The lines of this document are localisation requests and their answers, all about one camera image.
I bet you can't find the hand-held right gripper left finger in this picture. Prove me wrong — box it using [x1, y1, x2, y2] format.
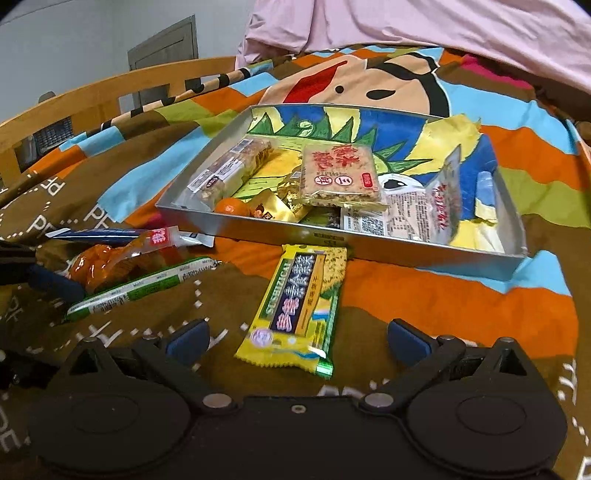
[55, 318, 238, 411]

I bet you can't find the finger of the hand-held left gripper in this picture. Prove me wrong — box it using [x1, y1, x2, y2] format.
[0, 344, 61, 391]
[0, 242, 88, 304]

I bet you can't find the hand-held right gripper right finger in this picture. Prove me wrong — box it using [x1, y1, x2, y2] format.
[358, 318, 536, 411]

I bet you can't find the orange snack packet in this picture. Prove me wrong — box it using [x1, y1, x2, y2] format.
[67, 226, 183, 294]

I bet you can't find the blue white tube packet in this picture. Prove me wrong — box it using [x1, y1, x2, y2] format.
[44, 226, 215, 247]

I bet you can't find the green sausage stick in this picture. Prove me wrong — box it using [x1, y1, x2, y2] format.
[65, 256, 222, 324]

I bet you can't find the silver metal tray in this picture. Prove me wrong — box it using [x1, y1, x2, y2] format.
[154, 104, 529, 282]

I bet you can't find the yellow green snack packet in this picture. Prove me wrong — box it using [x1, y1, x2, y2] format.
[234, 244, 349, 380]

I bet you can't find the white green snack packet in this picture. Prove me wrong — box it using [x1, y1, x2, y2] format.
[339, 145, 462, 243]

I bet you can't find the dark green snack packet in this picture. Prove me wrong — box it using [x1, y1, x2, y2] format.
[300, 208, 343, 230]

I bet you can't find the gold foil snack packet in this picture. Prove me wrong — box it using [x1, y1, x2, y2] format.
[247, 168, 315, 224]

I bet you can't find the clear nut bar packet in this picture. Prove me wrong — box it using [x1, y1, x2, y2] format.
[187, 138, 273, 208]

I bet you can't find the square rice cracker packet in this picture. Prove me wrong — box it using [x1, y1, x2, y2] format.
[295, 143, 384, 206]

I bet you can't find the cartoon printed blanket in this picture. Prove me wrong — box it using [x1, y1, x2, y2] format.
[0, 44, 591, 480]

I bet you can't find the small orange round snack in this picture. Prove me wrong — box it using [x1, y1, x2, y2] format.
[215, 197, 250, 217]

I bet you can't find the grey basket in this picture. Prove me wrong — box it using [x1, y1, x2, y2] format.
[34, 115, 75, 153]

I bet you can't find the light blue small packet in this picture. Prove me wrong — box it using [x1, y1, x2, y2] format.
[475, 171, 497, 208]

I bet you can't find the grey door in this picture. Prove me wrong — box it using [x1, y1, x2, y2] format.
[127, 14, 199, 72]

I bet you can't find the pink bed sheet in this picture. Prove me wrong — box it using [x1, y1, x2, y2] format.
[235, 0, 591, 95]

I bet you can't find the wooden bed frame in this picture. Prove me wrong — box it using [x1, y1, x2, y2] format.
[0, 55, 238, 185]

